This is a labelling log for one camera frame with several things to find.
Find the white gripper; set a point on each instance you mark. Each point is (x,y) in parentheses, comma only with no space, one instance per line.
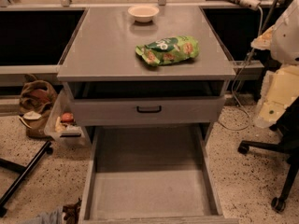
(287,41)

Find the green rice chip bag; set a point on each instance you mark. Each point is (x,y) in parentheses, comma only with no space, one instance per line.
(169,50)

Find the grey drawer cabinet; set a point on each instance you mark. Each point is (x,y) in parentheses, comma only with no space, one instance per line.
(171,70)

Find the open lower grey drawer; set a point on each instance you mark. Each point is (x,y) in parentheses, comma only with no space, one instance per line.
(150,175)

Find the closed upper grey drawer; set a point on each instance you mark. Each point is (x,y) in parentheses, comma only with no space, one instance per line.
(112,112)

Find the brown cloth bag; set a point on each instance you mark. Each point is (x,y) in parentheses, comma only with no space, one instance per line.
(36,102)

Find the white bowl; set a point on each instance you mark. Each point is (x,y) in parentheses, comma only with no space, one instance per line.
(143,13)

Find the red apple in bin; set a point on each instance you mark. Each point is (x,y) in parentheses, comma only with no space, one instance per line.
(67,117)

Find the clear plastic storage bin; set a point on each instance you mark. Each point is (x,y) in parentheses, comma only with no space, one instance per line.
(61,125)

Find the black metal stand legs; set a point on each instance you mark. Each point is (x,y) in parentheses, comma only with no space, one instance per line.
(22,172)

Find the black drawer handle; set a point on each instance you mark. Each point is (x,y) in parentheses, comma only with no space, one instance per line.
(149,109)

